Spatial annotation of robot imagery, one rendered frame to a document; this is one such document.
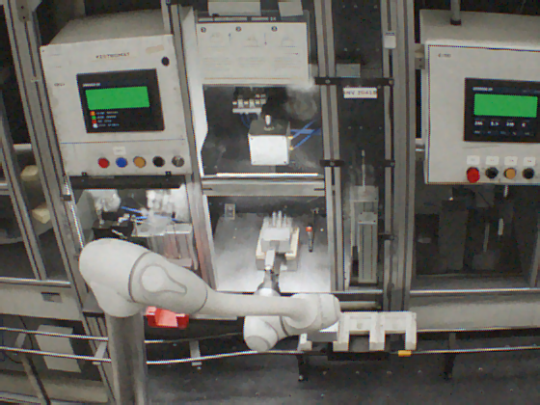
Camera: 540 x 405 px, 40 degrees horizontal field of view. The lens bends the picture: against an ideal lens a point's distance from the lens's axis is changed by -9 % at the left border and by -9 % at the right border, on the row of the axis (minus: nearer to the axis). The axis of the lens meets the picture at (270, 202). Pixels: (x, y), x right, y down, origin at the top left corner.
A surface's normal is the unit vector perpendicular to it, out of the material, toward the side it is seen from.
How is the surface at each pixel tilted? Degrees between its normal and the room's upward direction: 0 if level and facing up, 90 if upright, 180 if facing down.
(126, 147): 90
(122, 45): 90
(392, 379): 0
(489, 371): 0
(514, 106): 90
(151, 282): 40
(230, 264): 0
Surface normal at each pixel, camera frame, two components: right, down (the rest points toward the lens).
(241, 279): -0.07, -0.81
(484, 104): -0.11, 0.58
